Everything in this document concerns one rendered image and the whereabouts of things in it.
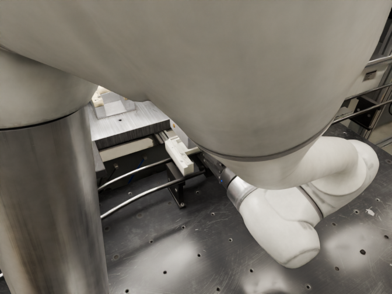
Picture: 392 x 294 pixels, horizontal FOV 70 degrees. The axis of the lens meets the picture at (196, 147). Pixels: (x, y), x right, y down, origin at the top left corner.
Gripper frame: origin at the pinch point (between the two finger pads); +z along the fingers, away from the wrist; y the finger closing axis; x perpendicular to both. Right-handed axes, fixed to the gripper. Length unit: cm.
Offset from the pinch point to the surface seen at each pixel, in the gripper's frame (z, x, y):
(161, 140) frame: 96, -21, -81
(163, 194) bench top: 7.0, 10.4, -28.4
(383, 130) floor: 41, -203, -96
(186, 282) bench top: -24.3, 16.5, -27.7
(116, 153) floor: 117, 10, -99
